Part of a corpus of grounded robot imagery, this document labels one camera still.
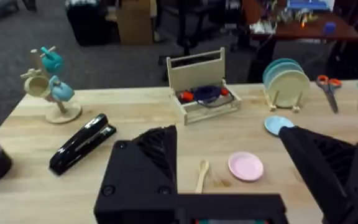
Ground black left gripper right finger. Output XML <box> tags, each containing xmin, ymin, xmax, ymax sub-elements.
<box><xmin>278</xmin><ymin>126</ymin><xmax>358</xmax><ymax>224</ymax></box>

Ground orange handled scissors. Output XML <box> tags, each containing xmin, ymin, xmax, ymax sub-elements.
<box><xmin>315</xmin><ymin>74</ymin><xmax>343</xmax><ymax>114</ymax></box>

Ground wooden plate rack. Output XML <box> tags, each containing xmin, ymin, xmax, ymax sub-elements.
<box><xmin>262</xmin><ymin>88</ymin><xmax>303</xmax><ymax>113</ymax></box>

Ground teal cup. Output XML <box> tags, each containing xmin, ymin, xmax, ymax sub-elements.
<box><xmin>40</xmin><ymin>46</ymin><xmax>65</xmax><ymax>75</ymax></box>

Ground beige cup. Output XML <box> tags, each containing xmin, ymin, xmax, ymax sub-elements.
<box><xmin>24</xmin><ymin>75</ymin><xmax>51</xmax><ymax>98</ymax></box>

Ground small blue plate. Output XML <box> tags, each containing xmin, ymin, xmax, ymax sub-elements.
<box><xmin>264</xmin><ymin>116</ymin><xmax>295</xmax><ymax>136</ymax></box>

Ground pink plate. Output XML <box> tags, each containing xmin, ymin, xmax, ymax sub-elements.
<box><xmin>227</xmin><ymin>151</ymin><xmax>264</xmax><ymax>182</ymax></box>

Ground teal plate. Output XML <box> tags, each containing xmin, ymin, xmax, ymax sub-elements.
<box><xmin>262</xmin><ymin>57</ymin><xmax>300</xmax><ymax>82</ymax></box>

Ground cream plate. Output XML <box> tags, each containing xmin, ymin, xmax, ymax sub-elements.
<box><xmin>267</xmin><ymin>69</ymin><xmax>311</xmax><ymax>109</ymax></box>

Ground wooden cup stand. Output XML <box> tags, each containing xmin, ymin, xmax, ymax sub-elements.
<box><xmin>20</xmin><ymin>45</ymin><xmax>83</xmax><ymax>124</ymax></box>

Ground wooden spoon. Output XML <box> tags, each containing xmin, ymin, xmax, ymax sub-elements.
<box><xmin>195</xmin><ymin>159</ymin><xmax>210</xmax><ymax>194</ymax></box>

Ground black stapler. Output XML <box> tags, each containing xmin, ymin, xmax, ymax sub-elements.
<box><xmin>48</xmin><ymin>113</ymin><xmax>117</xmax><ymax>176</ymax></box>

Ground light blue cup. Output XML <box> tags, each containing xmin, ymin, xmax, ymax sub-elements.
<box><xmin>48</xmin><ymin>75</ymin><xmax>75</xmax><ymax>103</ymax></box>

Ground wooden box with tools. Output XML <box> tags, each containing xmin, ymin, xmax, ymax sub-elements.
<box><xmin>165</xmin><ymin>47</ymin><xmax>242</xmax><ymax>126</ymax></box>

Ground black office chair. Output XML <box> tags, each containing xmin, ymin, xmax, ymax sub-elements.
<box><xmin>157</xmin><ymin>0</ymin><xmax>229</xmax><ymax>67</ymax></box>

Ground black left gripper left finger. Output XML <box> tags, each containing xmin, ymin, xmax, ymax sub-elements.
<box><xmin>93</xmin><ymin>124</ymin><xmax>178</xmax><ymax>224</ymax></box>

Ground pale green plate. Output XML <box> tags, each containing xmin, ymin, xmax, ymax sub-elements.
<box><xmin>263</xmin><ymin>61</ymin><xmax>304</xmax><ymax>91</ymax></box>

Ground brown wooden desk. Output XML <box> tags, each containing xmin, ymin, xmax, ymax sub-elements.
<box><xmin>241</xmin><ymin>0</ymin><xmax>358</xmax><ymax>83</ymax></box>

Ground cardboard box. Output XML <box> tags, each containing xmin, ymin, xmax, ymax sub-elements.
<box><xmin>116</xmin><ymin>0</ymin><xmax>158</xmax><ymax>45</ymax></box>

